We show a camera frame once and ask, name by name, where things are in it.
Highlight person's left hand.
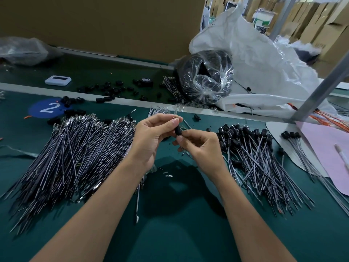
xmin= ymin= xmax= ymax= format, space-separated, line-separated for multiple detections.
xmin=127 ymin=113 xmax=184 ymax=174

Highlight person's right hand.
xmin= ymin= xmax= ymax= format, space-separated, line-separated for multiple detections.
xmin=173 ymin=128 xmax=228 ymax=184

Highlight pile of wires with black caps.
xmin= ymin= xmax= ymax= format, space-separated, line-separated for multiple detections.
xmin=217 ymin=124 xmax=316 ymax=215

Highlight black plastic caps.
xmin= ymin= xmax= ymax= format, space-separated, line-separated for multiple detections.
xmin=48 ymin=79 xmax=174 ymax=126

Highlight pile of grey wires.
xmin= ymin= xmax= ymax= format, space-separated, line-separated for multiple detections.
xmin=0 ymin=108 xmax=174 ymax=236

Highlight small bundle of capped wires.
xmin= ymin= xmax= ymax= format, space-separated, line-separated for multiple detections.
xmin=281 ymin=131 xmax=349 ymax=216

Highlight person's left forearm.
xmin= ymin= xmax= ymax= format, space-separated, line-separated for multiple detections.
xmin=30 ymin=161 xmax=149 ymax=262

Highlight person's right forearm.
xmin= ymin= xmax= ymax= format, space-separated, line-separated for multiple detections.
xmin=210 ymin=171 xmax=298 ymax=262

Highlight clear bag with black contents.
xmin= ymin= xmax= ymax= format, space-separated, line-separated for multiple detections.
xmin=177 ymin=49 xmax=235 ymax=105

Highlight blue round number sticker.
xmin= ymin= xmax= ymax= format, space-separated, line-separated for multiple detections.
xmin=28 ymin=98 xmax=69 ymax=118

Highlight small white timer device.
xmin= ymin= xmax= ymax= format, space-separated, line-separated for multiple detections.
xmin=45 ymin=75 xmax=72 ymax=86

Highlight large white plastic sack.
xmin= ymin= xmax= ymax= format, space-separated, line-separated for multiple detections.
xmin=189 ymin=5 xmax=349 ymax=120

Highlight pink paper sheet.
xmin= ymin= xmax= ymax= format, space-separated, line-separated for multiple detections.
xmin=297 ymin=122 xmax=349 ymax=196

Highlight brown cardboard panel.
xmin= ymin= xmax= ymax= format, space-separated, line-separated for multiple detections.
xmin=0 ymin=0 xmax=207 ymax=64

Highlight clear plastic strip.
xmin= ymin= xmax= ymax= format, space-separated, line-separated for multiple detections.
xmin=0 ymin=145 xmax=39 ymax=158

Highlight white pen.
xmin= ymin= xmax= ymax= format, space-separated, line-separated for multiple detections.
xmin=335 ymin=144 xmax=349 ymax=171

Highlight crumpled clear plastic bag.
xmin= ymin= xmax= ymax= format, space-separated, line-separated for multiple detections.
xmin=0 ymin=36 xmax=63 ymax=66

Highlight stack of cardboard boxes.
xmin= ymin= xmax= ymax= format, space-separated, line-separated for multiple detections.
xmin=299 ymin=0 xmax=349 ymax=79

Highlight bundle of orange wires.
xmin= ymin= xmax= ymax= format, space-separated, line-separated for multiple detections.
xmin=289 ymin=102 xmax=349 ymax=133

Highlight grey metal frame post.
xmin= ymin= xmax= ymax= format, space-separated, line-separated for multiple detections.
xmin=292 ymin=54 xmax=349 ymax=123
xmin=270 ymin=0 xmax=300 ymax=41

